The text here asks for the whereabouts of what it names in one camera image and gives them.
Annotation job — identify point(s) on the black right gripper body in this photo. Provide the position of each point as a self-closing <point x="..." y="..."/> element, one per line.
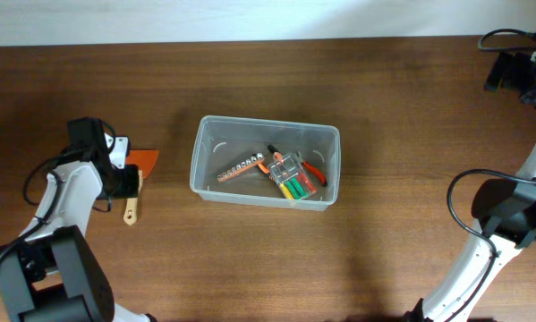
<point x="521" y="77"/>

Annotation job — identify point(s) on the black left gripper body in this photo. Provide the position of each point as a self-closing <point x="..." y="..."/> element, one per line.
<point x="124" y="182"/>

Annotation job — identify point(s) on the orange scraper wooden handle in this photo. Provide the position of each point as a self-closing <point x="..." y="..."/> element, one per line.
<point x="145" y="159"/>

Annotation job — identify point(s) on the red socket rail with sockets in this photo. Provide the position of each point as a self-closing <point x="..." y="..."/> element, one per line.
<point x="244" y="166"/>

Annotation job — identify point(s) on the black orange long-nose pliers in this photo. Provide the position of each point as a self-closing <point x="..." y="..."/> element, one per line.
<point x="272" y="152"/>

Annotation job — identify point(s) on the clear case coloured screwdrivers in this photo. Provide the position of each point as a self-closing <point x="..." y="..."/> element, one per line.
<point x="290" y="177"/>

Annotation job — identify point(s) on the red handled cutting pliers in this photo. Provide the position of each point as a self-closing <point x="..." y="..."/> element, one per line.
<point x="312" y="169"/>

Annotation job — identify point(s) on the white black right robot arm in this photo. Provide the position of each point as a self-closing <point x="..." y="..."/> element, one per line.
<point x="503" y="209"/>

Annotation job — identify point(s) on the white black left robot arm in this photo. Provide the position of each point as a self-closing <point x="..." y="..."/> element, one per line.
<point x="49" y="272"/>

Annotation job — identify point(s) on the clear plastic container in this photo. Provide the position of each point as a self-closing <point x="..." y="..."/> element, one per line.
<point x="223" y="143"/>

